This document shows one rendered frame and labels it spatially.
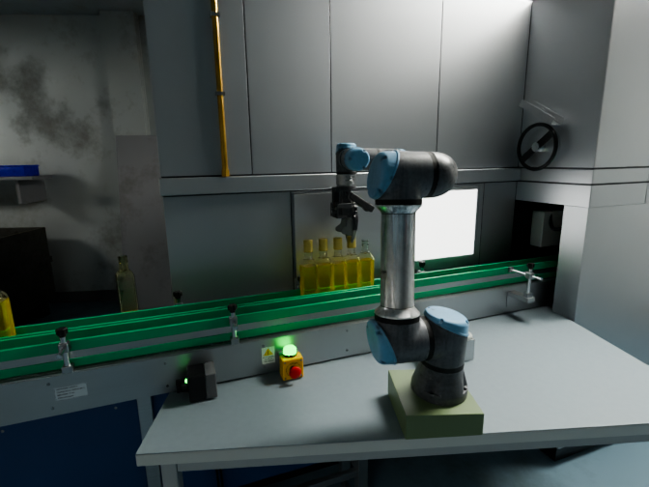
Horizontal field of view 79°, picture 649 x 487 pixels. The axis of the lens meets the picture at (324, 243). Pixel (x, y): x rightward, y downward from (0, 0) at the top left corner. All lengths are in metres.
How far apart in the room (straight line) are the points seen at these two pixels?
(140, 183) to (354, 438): 3.51
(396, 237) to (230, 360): 0.69
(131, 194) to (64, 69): 1.34
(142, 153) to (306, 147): 2.85
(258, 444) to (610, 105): 1.75
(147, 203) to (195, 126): 2.74
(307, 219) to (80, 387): 0.91
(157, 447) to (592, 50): 2.01
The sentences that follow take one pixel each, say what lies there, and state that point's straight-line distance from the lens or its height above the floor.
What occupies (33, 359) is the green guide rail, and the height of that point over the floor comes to 0.92.
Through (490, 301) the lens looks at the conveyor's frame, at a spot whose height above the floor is 0.82.
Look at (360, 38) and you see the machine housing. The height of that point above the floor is 1.91.
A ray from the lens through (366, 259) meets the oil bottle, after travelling 1.52.
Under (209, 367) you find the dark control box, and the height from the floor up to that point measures 0.83.
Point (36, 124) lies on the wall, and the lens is 4.88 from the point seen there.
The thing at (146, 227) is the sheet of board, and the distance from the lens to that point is 4.19.
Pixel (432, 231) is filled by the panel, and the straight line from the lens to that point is 1.84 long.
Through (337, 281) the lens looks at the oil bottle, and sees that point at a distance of 1.49.
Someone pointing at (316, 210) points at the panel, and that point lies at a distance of 1.56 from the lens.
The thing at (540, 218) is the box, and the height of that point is 1.14.
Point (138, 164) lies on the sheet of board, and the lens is 4.25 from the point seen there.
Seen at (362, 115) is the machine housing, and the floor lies 1.62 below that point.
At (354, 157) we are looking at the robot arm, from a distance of 1.31.
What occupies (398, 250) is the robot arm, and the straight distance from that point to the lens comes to 0.97.
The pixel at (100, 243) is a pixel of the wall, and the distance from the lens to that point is 4.71.
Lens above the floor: 1.45
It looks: 12 degrees down
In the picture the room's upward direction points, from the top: 1 degrees counter-clockwise
